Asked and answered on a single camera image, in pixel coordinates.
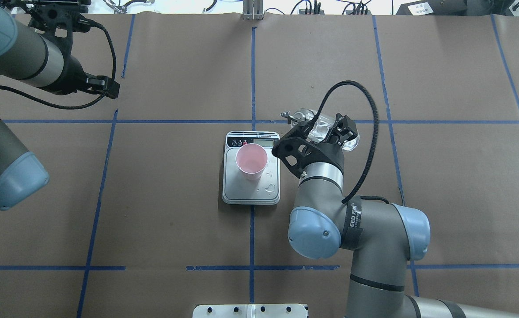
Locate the pink paper cup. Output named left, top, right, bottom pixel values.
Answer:
left=235, top=143, right=268, bottom=180

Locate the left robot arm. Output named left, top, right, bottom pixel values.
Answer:
left=0, top=0, right=120, bottom=211

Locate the glass sauce bottle metal cap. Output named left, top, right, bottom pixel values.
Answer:
left=280, top=108, right=360, bottom=152

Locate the black device with label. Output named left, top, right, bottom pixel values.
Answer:
left=395, top=0, right=468, bottom=16

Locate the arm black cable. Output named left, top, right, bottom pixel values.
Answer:
left=315, top=80, right=390, bottom=204
left=0, top=15, right=117, bottom=110

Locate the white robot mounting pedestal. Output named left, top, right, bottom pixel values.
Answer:
left=192, top=303, right=309, bottom=318

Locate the digital kitchen scale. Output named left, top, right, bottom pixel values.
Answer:
left=222, top=131, right=281, bottom=205

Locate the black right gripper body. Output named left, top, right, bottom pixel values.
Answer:
left=272, top=118, right=345, bottom=178

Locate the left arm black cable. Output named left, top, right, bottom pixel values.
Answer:
left=0, top=15, right=117, bottom=110

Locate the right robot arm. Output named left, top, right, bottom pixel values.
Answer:
left=272, top=112, right=519, bottom=318

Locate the aluminium frame post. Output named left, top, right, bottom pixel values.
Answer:
left=242, top=0, right=265, bottom=21

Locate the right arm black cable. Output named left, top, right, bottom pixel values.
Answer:
left=315, top=80, right=390, bottom=204

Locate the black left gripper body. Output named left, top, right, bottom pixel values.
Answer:
left=25, top=0, right=95, bottom=96

